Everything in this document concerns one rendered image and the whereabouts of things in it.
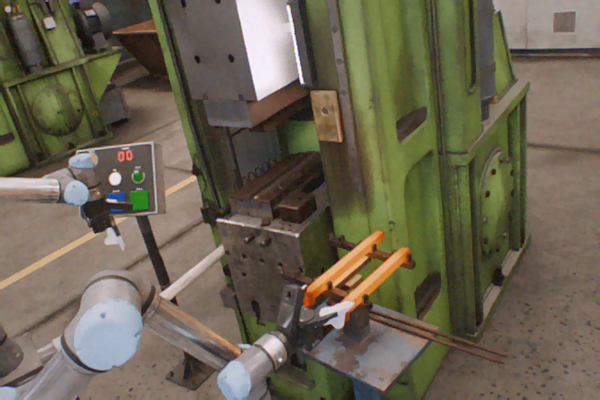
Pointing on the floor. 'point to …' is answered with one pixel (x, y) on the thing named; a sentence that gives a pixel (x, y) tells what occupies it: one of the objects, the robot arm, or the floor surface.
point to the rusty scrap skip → (145, 48)
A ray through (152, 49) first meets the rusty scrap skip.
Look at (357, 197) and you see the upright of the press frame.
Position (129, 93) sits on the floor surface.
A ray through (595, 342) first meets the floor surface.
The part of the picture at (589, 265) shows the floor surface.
